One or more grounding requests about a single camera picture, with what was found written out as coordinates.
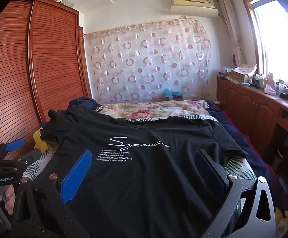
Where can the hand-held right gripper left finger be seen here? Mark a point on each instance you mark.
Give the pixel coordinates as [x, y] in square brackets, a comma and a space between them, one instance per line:
[77, 176]

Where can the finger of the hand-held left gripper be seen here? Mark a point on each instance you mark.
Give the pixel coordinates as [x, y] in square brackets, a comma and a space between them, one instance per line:
[15, 145]
[31, 158]

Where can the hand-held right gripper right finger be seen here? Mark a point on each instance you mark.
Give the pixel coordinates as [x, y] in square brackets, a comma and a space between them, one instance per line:
[209, 176]

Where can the black printed t-shirt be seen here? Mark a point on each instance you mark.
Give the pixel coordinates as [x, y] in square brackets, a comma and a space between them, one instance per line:
[146, 178]

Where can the yellow plush toy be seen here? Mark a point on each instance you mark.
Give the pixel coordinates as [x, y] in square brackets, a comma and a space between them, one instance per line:
[38, 138]

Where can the leaf-print bedsheet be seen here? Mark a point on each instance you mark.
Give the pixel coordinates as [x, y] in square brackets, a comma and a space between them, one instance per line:
[240, 168]

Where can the navy blanket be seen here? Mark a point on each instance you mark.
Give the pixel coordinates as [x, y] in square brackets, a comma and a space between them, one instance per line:
[245, 133]

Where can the spotted cloth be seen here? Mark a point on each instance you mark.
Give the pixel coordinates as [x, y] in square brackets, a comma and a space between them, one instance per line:
[98, 107]

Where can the navy cloth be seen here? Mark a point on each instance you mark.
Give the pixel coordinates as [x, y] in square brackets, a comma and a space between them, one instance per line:
[84, 103]

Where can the wooden cabinet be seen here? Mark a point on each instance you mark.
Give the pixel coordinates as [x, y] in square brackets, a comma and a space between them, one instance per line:
[245, 104]

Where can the wooden louvred wardrobe door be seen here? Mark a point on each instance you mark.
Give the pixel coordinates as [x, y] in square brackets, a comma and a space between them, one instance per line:
[47, 67]

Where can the floral quilt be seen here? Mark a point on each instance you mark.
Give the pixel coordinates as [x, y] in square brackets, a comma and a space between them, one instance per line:
[154, 110]

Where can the blue toy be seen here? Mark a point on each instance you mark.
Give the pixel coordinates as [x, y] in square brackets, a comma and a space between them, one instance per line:
[170, 94]

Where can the pile of papers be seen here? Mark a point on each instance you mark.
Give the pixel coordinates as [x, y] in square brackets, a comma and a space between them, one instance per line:
[224, 73]

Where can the cardboard box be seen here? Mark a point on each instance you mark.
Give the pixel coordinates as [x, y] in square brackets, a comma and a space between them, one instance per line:
[238, 75]

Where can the small black device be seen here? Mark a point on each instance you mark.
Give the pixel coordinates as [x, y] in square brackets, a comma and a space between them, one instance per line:
[284, 95]

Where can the white circle-print curtain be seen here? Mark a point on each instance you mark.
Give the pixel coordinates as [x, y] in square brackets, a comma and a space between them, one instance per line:
[146, 62]

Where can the wooden-framed window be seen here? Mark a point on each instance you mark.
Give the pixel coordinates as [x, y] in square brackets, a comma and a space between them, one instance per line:
[277, 49]

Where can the beige patterned window drape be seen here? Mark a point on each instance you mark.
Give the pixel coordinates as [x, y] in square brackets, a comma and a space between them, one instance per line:
[230, 29]

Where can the white box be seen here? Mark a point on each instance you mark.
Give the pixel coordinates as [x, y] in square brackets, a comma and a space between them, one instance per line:
[68, 3]

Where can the cream wall air conditioner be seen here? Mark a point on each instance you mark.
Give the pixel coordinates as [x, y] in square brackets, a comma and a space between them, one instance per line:
[193, 5]

